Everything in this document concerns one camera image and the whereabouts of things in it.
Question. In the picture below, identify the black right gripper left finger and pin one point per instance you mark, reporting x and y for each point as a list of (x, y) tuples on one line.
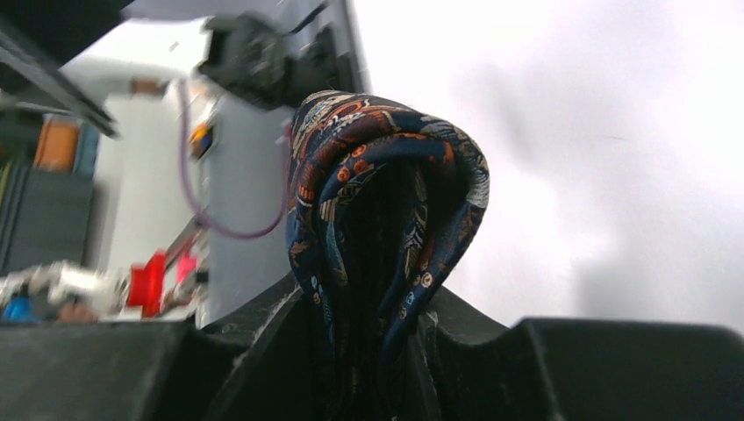
[(250, 365)]

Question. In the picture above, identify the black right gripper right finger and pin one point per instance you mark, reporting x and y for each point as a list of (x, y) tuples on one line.
[(473, 368)]

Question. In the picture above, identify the dark blue floral tie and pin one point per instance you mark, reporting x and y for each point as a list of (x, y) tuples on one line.
[(384, 201)]

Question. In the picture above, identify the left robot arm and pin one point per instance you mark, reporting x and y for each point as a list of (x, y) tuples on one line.
[(269, 66)]

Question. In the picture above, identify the red emergency stop button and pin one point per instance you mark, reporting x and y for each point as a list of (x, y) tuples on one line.
[(146, 285)]

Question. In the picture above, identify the aluminium frame rail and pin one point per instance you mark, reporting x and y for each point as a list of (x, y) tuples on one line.
[(30, 78)]

